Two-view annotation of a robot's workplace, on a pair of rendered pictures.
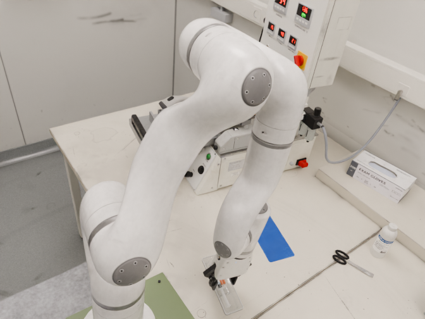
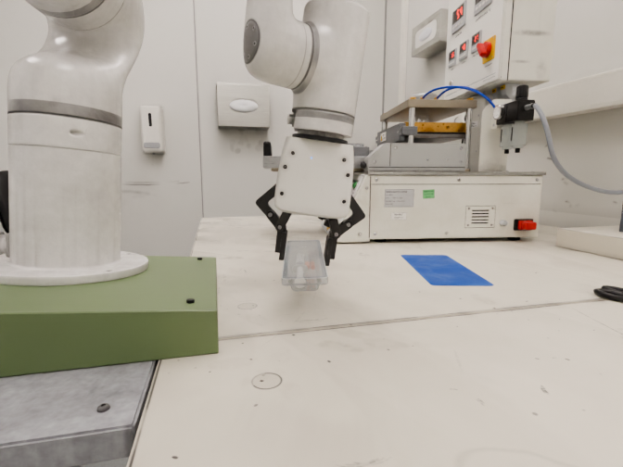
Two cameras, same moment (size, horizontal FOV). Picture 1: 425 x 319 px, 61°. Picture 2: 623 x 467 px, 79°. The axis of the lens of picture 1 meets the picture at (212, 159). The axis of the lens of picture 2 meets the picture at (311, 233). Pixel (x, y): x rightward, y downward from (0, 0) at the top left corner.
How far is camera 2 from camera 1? 0.89 m
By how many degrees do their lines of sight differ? 38
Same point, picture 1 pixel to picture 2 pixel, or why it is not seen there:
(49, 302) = not seen: hidden behind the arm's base
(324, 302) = (567, 332)
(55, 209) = not seen: hidden behind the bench
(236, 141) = (393, 152)
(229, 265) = (297, 162)
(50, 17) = (253, 170)
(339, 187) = (604, 241)
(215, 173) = (363, 204)
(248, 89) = not seen: outside the picture
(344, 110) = (602, 179)
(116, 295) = (22, 66)
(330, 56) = (532, 29)
